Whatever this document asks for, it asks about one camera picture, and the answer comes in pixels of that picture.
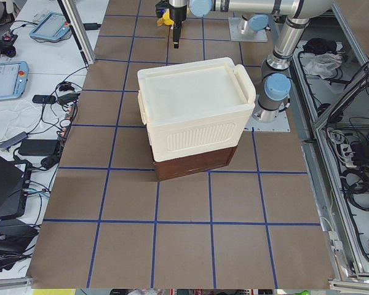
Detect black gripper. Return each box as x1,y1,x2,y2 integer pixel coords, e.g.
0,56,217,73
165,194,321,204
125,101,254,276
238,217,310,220
155,0,188,49

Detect dark wooden drawer cabinet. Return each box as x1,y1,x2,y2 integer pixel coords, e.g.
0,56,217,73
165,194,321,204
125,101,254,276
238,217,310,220
153,146,237,181

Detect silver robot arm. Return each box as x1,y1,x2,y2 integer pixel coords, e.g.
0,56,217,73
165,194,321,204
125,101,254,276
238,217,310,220
156,1,332,123
239,14,269,37

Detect yellow plush dinosaur toy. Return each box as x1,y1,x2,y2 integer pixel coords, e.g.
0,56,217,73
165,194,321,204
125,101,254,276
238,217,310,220
157,15,174,27

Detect blue teach pendant far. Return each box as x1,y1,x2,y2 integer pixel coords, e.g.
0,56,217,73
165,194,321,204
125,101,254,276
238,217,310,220
29,12,71,42

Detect blue teach pendant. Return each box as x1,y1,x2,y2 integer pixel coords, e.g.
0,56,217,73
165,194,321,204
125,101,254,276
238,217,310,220
29,12,71,42
0,61,29,101

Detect black cloth bundle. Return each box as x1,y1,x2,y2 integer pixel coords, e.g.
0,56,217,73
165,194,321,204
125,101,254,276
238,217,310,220
303,38,337,55

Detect crumpled white cloth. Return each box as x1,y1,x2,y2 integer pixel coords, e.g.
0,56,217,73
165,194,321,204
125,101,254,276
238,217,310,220
304,53,343,79

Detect blue teach pendant near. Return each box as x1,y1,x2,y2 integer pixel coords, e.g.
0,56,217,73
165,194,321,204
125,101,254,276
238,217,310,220
0,61,29,101

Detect grey usb hub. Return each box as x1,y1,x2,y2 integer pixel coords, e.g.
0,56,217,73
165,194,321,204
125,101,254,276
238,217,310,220
0,132,28,150

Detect black power adapter brick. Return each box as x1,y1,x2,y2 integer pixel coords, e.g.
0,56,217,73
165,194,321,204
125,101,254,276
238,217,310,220
18,139,58,156

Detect white power strip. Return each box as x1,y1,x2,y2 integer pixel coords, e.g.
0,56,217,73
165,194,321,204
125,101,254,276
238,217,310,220
339,143,357,168

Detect black laptop computer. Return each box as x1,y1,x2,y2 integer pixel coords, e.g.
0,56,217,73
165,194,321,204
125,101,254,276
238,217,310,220
0,156,31,219

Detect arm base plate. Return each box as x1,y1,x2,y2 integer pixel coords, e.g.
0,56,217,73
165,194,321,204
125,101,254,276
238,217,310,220
244,95,291,133
228,15,268,42

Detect aluminium frame post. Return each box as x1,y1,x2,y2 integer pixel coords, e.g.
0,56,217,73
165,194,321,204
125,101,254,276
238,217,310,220
57,0,95,67

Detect coiled black cables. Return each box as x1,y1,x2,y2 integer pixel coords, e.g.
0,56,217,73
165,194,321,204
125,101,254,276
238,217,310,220
341,171,369,213

